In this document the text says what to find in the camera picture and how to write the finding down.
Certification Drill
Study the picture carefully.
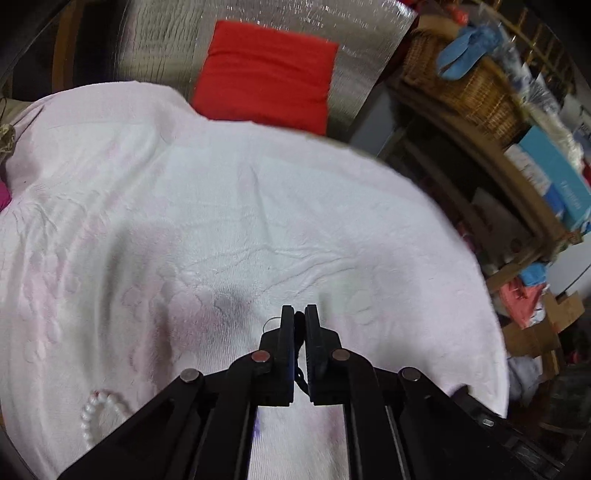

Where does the white pink bed blanket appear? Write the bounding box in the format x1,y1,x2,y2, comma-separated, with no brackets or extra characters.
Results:
1,82,509,479

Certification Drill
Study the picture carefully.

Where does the wooden shelf table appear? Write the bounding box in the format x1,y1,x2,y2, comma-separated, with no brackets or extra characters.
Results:
382,78,583,296

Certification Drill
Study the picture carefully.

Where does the white blue box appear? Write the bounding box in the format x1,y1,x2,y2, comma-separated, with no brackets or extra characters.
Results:
505,144,566,221

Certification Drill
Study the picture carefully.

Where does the teal fashion box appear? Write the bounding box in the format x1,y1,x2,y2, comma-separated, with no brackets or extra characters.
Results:
519,126,590,232

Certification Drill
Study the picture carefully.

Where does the red cushion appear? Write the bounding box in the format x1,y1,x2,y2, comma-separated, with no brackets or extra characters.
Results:
190,20,339,136

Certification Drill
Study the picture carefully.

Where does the wicker basket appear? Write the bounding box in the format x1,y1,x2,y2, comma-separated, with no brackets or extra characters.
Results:
402,30,526,146

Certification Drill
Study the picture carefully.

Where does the magenta pillow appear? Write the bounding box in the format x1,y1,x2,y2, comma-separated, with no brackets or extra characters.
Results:
0,180,12,211

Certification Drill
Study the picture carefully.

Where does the blue cloth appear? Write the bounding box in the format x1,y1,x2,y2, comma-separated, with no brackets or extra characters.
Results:
436,26,503,81

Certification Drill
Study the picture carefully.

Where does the silver foil insulation mat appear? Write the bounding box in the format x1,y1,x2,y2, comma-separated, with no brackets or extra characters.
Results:
113,1,417,139

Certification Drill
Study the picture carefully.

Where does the patterned small pouch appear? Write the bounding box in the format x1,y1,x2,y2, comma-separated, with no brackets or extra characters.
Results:
0,123,16,161

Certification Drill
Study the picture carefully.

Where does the white pearl bracelet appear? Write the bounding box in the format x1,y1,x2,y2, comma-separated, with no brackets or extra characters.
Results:
79,389,133,453

